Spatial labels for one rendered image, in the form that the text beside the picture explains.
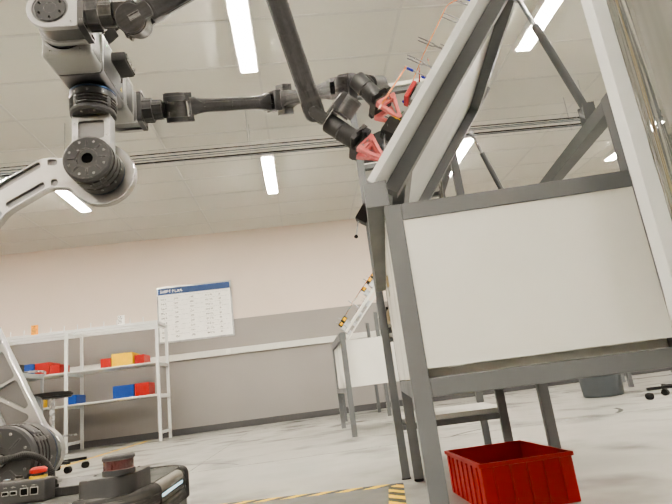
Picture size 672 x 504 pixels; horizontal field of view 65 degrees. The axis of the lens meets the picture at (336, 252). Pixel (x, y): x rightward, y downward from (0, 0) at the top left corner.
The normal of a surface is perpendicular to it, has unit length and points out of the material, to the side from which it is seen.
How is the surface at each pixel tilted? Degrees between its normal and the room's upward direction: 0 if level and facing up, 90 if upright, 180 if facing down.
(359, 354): 90
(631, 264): 90
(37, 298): 90
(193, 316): 90
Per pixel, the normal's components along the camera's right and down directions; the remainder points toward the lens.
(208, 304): 0.05, -0.25
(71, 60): 0.12, 0.96
